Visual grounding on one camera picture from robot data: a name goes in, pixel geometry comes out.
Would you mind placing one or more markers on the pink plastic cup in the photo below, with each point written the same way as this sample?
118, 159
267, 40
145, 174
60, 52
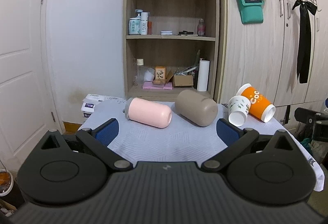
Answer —
148, 112

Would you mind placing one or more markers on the wooden shelf unit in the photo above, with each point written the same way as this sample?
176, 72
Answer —
173, 42

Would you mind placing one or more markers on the pink glass bottle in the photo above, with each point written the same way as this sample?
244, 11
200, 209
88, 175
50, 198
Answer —
201, 28

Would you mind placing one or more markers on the wooden wardrobe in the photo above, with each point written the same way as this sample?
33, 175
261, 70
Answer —
265, 56

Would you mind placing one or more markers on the small cardboard box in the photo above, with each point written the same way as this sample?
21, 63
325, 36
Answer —
183, 81

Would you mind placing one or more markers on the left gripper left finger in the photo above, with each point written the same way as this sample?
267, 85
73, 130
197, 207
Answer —
96, 142

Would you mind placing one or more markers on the teal fabric pouch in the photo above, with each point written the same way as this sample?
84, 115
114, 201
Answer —
251, 11

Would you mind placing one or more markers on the tissue pack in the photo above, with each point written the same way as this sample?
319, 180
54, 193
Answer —
89, 103

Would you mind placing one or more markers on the orange floral box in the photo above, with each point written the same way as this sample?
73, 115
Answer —
160, 75

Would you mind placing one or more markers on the clear bottle beige cap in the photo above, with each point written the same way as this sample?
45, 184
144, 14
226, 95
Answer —
138, 65

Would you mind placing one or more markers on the white paper towel roll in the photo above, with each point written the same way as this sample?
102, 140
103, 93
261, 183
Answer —
203, 73

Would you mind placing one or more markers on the white floral paper cup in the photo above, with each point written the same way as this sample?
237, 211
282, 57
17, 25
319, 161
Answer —
238, 107

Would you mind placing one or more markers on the white lotion bottle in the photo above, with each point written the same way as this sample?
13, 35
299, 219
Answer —
144, 23

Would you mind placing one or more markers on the taupe plastic cup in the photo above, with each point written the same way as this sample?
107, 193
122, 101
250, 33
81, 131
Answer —
196, 107

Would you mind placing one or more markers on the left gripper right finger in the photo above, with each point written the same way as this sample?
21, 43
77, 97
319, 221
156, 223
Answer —
239, 142

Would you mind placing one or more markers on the pink flat box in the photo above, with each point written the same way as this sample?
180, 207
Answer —
151, 86

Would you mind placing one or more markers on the white patterned tablecloth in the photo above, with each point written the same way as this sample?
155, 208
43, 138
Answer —
180, 141

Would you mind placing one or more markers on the white door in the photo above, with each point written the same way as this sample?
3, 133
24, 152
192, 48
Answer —
27, 104

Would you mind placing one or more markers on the orange paper cup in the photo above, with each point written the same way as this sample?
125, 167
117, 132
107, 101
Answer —
261, 107

